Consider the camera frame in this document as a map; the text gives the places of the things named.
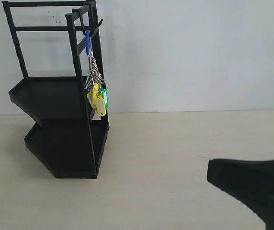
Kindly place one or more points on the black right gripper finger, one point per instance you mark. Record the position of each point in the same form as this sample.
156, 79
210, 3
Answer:
250, 182

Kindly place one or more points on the keychain with yellow green tags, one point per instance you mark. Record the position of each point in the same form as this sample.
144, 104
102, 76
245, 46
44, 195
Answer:
96, 93

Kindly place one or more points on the black corner shelf rack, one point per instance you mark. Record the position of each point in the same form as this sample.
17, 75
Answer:
65, 137

